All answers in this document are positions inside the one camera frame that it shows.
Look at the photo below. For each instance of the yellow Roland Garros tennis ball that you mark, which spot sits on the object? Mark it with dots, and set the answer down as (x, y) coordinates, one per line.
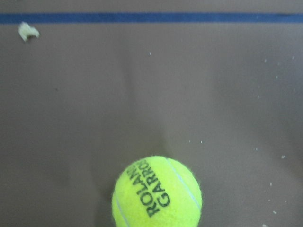
(157, 191)

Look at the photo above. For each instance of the large foam crumb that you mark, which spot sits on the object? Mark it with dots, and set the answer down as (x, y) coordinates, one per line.
(26, 31)

